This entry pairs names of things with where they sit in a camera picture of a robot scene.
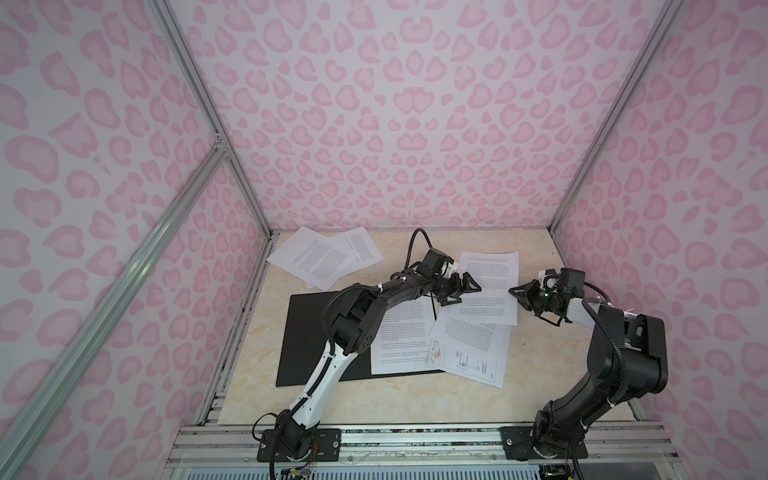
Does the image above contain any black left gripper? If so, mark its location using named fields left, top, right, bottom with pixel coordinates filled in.
left=428, top=273, right=478, bottom=307

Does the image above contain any printed paper stack top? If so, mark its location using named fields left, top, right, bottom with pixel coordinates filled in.
left=370, top=297, right=436, bottom=376

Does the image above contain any red folder black inside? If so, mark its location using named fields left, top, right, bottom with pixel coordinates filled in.
left=276, top=291, right=439, bottom=387

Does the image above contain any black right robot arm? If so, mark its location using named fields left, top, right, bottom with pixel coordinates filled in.
left=500, top=269, right=669, bottom=461

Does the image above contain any paper with diagram bottom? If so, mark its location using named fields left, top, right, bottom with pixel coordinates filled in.
left=427, top=340, right=506, bottom=389

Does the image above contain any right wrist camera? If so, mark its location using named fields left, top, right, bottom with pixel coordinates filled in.
left=539, top=268, right=586, bottom=298

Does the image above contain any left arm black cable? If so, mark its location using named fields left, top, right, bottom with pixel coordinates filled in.
left=320, top=227, right=436, bottom=349

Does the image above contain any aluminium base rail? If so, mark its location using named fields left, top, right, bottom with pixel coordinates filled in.
left=161, top=421, right=687, bottom=479

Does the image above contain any right corner aluminium post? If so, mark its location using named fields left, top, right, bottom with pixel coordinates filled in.
left=548, top=0, right=689, bottom=237

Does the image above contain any corner aluminium post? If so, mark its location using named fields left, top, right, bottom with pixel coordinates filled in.
left=548, top=0, right=689, bottom=237
left=146, top=0, right=273, bottom=238

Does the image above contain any left corner aluminium post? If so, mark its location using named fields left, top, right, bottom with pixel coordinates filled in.
left=146, top=0, right=273, bottom=238

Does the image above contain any diagonal aluminium frame bar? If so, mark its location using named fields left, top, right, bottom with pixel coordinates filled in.
left=1, top=146, right=227, bottom=479

